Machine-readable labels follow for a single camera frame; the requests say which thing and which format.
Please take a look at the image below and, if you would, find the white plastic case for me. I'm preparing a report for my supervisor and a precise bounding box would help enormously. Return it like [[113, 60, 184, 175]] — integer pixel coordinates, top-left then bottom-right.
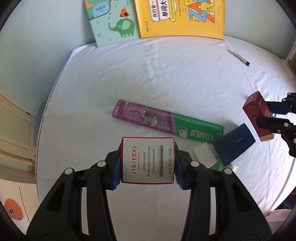
[[194, 143, 217, 168]]

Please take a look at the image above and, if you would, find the light green elephant book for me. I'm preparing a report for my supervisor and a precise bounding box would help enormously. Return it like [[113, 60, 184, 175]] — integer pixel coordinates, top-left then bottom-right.
[[84, 0, 140, 48]]

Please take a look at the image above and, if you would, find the dark red cosmetic box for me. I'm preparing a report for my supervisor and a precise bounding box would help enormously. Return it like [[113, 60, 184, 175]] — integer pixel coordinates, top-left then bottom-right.
[[242, 91, 274, 142]]

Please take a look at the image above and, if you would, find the white room door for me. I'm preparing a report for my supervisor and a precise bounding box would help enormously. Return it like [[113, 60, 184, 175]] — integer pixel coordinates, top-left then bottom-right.
[[1, 94, 36, 183]]

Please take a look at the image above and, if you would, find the white wardrobe with guitar sticker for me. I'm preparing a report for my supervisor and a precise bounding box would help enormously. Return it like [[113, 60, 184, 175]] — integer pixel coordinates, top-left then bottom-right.
[[1, 179, 40, 234]]

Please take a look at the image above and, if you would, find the green purple Darlie toothbrush pack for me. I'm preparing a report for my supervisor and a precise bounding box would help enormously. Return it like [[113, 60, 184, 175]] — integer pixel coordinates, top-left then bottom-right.
[[112, 100, 224, 144]]

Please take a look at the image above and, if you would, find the yellow children's book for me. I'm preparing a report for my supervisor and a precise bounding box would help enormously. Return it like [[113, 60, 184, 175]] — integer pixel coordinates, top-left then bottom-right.
[[135, 0, 225, 39]]

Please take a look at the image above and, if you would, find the white bed sheet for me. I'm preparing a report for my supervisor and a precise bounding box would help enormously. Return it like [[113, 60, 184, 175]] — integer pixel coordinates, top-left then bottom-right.
[[36, 37, 295, 240]]

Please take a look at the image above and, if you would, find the white Shiseido cream box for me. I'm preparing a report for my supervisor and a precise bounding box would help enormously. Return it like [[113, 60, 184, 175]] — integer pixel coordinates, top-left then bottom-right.
[[121, 137, 175, 185]]

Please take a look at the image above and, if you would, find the white black pen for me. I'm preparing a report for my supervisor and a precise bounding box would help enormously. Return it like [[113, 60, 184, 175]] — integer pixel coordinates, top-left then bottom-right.
[[229, 50, 250, 66]]

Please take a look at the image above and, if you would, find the dark blue box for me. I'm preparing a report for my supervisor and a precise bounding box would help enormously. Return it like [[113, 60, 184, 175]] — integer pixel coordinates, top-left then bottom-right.
[[213, 123, 255, 166]]

